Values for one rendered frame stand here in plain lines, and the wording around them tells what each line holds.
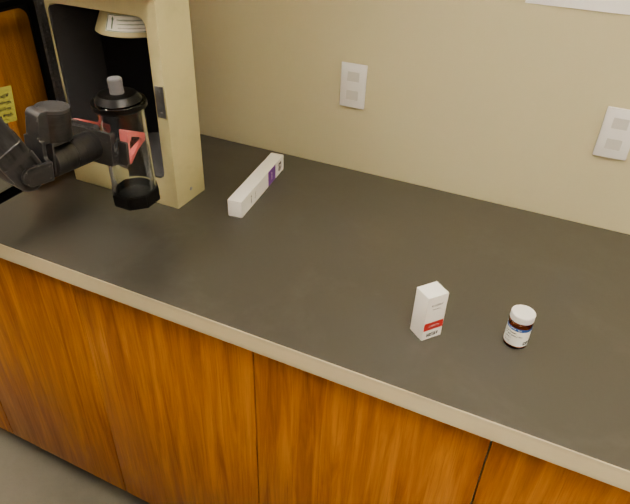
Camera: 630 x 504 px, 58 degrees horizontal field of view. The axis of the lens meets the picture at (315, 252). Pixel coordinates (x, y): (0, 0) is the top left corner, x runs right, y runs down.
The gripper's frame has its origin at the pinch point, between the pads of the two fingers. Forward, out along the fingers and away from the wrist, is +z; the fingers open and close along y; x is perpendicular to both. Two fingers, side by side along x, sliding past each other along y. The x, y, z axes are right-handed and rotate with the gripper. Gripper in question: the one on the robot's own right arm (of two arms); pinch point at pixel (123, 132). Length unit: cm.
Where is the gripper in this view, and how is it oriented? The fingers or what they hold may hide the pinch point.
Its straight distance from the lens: 125.7
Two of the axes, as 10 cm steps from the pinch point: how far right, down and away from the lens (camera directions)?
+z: 4.2, -4.4, 8.0
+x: -0.7, 8.6, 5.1
